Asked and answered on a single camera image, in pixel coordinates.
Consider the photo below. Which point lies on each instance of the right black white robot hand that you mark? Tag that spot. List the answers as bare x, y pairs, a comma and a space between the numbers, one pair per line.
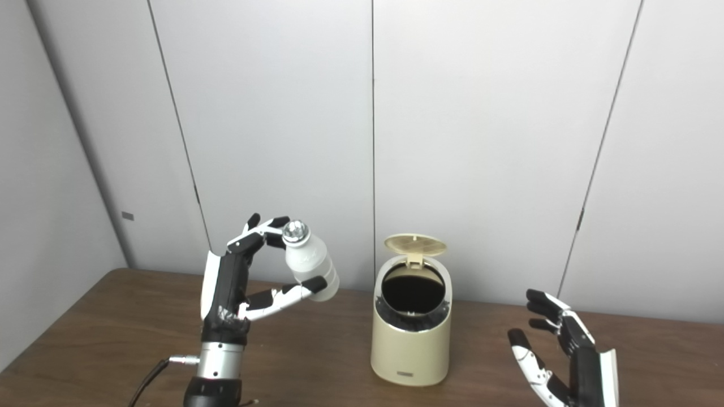
585, 373

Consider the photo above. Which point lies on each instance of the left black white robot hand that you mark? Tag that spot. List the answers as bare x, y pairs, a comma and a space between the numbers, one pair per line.
226, 294

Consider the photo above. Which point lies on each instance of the small white plastic bottle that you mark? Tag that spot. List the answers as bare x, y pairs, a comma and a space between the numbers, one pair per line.
310, 260

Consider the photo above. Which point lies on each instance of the round cream bin lid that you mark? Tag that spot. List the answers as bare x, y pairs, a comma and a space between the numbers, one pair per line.
415, 244

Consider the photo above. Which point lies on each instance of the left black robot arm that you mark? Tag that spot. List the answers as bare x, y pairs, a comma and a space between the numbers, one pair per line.
218, 367

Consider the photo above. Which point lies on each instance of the cream-colored bin body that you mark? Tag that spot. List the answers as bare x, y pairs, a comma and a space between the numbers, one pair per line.
410, 353

